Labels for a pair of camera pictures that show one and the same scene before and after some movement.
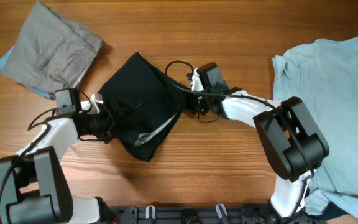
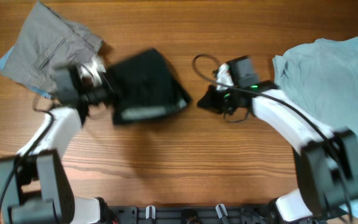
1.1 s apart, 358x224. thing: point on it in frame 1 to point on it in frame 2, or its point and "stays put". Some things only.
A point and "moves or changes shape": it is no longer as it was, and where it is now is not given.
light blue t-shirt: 337,80 stays put
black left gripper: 103,137 to 110,92
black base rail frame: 224,214 stays put
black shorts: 145,103 moves or changes shape
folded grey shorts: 52,52 stays put
